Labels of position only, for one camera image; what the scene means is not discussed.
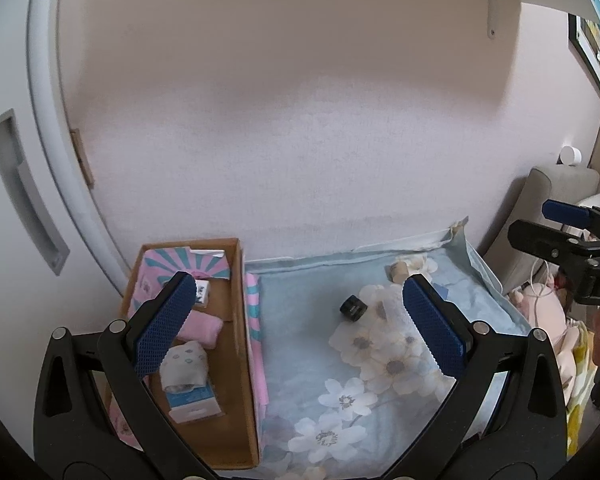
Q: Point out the white cushion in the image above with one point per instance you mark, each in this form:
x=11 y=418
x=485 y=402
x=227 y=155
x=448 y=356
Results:
x=596 y=199

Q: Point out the pink striped cardboard box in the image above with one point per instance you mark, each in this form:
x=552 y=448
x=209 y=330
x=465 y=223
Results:
x=230 y=385

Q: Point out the grey chair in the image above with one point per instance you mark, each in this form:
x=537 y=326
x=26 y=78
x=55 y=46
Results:
x=525 y=220

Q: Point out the pink plush toy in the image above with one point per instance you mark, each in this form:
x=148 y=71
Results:
x=545 y=305

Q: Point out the black picture frame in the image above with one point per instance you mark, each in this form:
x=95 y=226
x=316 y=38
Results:
x=587 y=50

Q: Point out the white round device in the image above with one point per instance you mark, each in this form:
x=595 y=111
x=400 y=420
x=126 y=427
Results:
x=571 y=156

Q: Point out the light blue mattress pad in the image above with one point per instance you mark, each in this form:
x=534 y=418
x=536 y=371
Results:
x=485 y=270

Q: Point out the small white printed packet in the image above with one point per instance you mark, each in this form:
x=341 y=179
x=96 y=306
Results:
x=202 y=292

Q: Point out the grey patterned sock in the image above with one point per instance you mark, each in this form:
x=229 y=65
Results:
x=185 y=362

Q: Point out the white wardrobe door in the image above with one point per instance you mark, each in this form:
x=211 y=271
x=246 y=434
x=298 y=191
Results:
x=10 y=310

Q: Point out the blue and white carton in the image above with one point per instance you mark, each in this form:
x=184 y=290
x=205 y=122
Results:
x=192 y=402

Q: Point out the wooden block on wall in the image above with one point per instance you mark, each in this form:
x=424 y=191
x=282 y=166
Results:
x=82 y=157

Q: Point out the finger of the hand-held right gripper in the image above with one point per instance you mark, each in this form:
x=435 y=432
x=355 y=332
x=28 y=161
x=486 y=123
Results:
x=565 y=211
x=540 y=240

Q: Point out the small black jar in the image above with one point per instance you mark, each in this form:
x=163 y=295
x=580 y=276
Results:
x=354 y=308

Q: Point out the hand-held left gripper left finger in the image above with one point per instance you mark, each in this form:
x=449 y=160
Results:
x=162 y=327

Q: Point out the pink fluffy towel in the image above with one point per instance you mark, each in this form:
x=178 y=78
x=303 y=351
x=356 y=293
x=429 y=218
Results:
x=202 y=330

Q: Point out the small blue box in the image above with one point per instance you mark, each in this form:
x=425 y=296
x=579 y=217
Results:
x=442 y=294

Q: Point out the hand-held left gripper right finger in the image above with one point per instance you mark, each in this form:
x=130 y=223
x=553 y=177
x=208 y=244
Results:
x=435 y=332

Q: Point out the light blue floral blanket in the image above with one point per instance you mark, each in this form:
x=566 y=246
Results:
x=305 y=360

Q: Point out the beige roll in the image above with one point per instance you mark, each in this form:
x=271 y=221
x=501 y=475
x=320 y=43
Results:
x=400 y=270

